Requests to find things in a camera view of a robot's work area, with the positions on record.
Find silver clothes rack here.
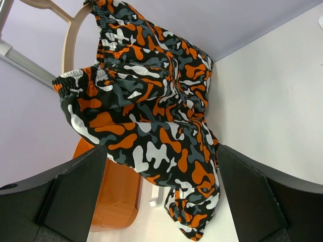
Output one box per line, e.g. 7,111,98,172
149,185,164,207

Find aluminium frame post left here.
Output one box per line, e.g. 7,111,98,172
1,1,63,86

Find beige wooden hanger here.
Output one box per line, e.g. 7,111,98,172
22,0,93,73

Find orange camouflage shorts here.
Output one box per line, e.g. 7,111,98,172
52,1,220,241

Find orange plastic basket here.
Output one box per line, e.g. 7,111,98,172
72,138,142,233

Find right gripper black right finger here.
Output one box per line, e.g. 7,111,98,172
217,145,288,242

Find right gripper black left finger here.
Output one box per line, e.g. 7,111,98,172
36,146,106,241

